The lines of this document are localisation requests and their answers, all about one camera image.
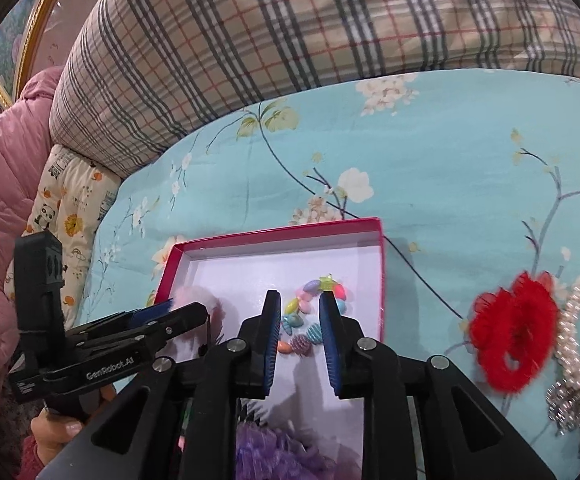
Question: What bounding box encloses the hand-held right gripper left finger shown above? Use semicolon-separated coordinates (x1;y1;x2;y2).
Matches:
35;290;283;480

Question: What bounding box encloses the silver rhinestone hair clip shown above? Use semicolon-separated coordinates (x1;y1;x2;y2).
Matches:
545;379;580;436

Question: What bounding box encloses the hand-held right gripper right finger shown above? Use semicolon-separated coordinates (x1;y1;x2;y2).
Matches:
318;290;558;480

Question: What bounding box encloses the red mesh scrunchie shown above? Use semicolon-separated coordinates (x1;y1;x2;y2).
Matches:
469;271;562;395

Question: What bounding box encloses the pink fluffy hair tie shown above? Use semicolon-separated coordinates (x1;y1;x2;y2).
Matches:
172;282;226;321

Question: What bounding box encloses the person's left forearm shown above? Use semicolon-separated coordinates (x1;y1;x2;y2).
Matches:
17;435;51;480

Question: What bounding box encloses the pink padded jacket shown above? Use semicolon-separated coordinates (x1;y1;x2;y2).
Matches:
0;66;66;431

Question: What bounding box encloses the light blue floral bedsheet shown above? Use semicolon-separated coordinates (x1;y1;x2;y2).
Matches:
77;67;580;480

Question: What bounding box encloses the cartoon print pillow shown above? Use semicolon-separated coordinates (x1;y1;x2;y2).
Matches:
4;144;121;331

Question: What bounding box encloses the black hair comb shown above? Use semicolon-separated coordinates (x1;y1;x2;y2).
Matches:
239;399;271;423

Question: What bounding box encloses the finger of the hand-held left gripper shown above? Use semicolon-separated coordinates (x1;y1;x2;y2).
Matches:
76;299;177;334
67;301;211;357

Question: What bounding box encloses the colourful bead bracelet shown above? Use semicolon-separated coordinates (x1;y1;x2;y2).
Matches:
276;274;350;359

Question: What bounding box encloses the purple mesh scrunchie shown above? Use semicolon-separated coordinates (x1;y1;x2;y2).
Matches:
234;420;341;480

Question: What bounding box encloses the plaid quilt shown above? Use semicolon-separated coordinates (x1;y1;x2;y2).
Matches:
50;0;580;181

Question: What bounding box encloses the person's left hand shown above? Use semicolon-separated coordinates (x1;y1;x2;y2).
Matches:
30;385;116;466

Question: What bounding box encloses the shallow pink cardboard box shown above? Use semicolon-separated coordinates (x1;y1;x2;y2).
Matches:
154;217;387;480

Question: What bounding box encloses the gold framed picture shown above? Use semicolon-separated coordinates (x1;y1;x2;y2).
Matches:
0;0;78;108

